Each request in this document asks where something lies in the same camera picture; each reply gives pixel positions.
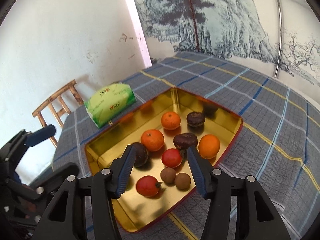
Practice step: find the wooden chair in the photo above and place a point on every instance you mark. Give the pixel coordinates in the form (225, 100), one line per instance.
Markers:
(53, 97)

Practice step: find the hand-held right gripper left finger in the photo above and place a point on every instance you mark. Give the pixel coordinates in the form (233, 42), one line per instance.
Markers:
(125, 170)

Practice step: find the silver wall trim strip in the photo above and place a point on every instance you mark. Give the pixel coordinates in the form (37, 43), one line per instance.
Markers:
(279, 30)

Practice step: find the brown longan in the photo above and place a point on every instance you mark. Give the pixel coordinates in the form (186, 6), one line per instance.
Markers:
(168, 175)
(182, 180)

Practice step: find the dark purple passion fruit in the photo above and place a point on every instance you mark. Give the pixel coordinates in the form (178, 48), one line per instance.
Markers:
(185, 141)
(141, 155)
(195, 118)

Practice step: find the green tissue pack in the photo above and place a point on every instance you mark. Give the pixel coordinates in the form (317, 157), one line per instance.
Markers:
(110, 102)

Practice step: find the small red tomato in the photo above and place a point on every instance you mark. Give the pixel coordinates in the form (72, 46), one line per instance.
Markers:
(171, 157)
(148, 185)

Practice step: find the landscape wall mural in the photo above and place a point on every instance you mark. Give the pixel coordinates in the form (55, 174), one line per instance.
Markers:
(225, 17)

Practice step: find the red tin box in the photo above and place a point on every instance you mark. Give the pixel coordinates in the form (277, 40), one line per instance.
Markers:
(150, 210)

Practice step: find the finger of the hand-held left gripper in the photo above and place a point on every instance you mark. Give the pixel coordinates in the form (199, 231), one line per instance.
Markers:
(40, 134)
(63, 170)

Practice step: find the dark wall trim strip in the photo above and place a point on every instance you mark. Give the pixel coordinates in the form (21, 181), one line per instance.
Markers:
(193, 17)

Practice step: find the orange mandarin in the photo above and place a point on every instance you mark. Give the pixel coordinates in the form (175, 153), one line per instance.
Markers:
(170, 120)
(209, 146)
(152, 140)

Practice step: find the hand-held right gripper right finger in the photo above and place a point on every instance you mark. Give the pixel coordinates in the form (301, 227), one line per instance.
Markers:
(197, 172)

